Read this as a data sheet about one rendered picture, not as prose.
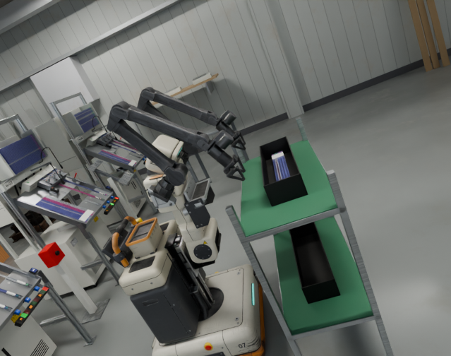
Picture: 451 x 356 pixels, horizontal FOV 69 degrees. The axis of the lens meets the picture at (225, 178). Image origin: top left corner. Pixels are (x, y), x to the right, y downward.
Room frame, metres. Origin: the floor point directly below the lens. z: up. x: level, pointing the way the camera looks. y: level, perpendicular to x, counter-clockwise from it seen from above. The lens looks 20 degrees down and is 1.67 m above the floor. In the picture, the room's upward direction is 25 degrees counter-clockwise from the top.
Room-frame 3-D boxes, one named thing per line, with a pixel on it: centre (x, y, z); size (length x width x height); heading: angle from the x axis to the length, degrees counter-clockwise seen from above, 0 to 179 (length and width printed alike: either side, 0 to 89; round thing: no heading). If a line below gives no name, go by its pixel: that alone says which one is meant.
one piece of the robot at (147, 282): (1.80, 0.56, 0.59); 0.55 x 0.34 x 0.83; 167
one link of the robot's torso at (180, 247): (1.80, 0.29, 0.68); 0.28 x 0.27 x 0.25; 167
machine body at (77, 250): (3.50, 1.94, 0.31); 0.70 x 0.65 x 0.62; 167
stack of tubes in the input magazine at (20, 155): (3.53, 1.81, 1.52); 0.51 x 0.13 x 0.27; 167
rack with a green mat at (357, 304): (1.60, -0.27, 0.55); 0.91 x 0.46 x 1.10; 167
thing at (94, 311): (2.69, 1.65, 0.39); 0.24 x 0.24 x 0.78; 77
